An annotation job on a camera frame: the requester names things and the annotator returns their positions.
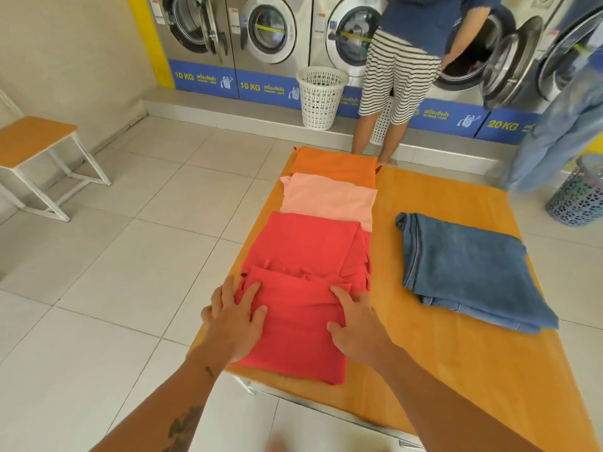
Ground person's right forearm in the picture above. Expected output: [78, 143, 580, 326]
[374, 346, 542, 452]

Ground red folded shirt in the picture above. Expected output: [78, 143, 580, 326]
[240, 211, 373, 293]

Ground white plastic laundry basket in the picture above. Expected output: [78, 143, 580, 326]
[296, 66, 350, 131]

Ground pink folded shirt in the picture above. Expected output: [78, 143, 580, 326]
[279, 172, 378, 233]

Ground folded blue jeans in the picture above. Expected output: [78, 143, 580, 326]
[395, 212, 560, 335]

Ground person's left forearm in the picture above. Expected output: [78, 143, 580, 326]
[90, 353, 236, 452]

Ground person's right hand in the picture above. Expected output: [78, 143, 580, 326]
[326, 285, 394, 369]

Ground grey-blue plastic laundry basket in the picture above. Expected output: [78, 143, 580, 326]
[546, 153, 603, 227]

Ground red polo shirt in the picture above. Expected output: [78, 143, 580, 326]
[234, 265, 366, 386]

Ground orange folded shirt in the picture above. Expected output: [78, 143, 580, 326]
[288, 146, 383, 190]

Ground wooden bench with white frame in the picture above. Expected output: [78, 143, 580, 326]
[0, 116, 113, 223]

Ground white metal table frame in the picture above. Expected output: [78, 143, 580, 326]
[233, 373, 426, 451]

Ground person's left hand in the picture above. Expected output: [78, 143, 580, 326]
[200, 276, 268, 370]

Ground tall white plastic basket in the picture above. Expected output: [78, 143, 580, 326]
[369, 96, 394, 147]

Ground large steel front-load washing machine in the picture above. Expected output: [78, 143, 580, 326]
[408, 0, 547, 139]
[475, 0, 603, 146]

